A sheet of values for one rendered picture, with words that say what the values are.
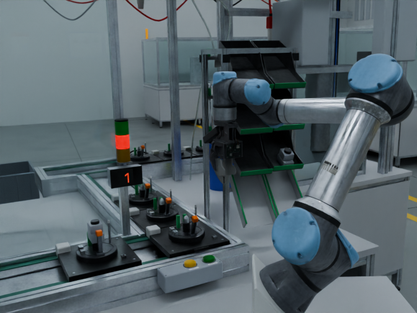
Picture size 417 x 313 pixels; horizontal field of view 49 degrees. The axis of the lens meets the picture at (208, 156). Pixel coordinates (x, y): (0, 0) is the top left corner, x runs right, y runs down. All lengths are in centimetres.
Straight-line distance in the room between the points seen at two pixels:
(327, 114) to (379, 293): 65
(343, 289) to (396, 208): 167
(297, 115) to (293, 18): 146
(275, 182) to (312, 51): 108
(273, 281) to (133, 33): 1134
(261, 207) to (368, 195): 131
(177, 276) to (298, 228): 58
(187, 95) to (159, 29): 260
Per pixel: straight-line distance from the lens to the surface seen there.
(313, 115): 136
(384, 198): 314
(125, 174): 169
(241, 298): 156
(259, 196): 185
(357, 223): 302
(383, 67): 114
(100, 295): 152
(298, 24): 276
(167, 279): 149
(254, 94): 133
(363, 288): 168
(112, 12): 169
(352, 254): 117
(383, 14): 302
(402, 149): 697
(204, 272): 154
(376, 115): 113
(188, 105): 1054
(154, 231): 178
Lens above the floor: 164
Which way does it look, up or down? 13 degrees down
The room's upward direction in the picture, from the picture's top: 1 degrees counter-clockwise
